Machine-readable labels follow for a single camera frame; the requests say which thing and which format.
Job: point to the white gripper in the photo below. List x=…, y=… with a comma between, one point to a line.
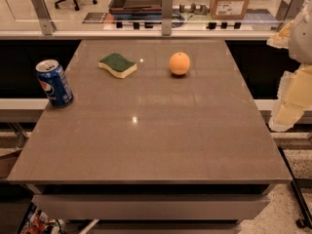
x=302, y=38

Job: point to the orange fruit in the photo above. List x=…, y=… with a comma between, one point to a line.
x=179, y=63

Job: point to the blue pepsi can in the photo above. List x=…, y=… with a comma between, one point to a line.
x=53, y=81

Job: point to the cardboard box with label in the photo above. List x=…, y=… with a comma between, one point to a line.
x=228, y=9

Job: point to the green yellow sponge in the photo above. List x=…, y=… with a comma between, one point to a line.
x=117, y=65

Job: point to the grey table drawer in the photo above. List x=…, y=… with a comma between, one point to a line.
x=152, y=207

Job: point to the brown cardboard box corner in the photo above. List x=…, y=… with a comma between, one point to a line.
x=7, y=161

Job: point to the colourful snack bin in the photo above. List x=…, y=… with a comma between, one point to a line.
x=35, y=221

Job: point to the right metal glass post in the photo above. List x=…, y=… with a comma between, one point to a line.
x=288, y=10

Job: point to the metal glass post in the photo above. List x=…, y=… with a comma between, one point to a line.
x=288, y=10
x=46, y=24
x=167, y=11

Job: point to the middle metal glass post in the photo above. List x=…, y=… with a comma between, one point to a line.
x=167, y=11

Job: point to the left metal glass post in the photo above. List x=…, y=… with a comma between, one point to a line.
x=46, y=24

